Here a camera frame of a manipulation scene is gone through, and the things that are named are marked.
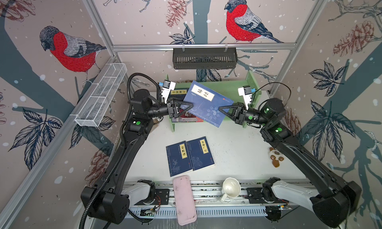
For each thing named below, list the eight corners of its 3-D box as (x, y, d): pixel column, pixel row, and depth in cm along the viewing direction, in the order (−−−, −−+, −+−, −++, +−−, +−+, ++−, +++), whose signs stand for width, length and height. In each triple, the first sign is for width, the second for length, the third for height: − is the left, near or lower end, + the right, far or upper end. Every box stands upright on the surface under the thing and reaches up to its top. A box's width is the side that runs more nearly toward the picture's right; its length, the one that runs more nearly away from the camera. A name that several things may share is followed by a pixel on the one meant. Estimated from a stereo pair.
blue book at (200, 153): (192, 171, 84) (192, 170, 82) (186, 142, 95) (186, 141, 93) (215, 165, 86) (215, 164, 84) (206, 137, 97) (206, 136, 95)
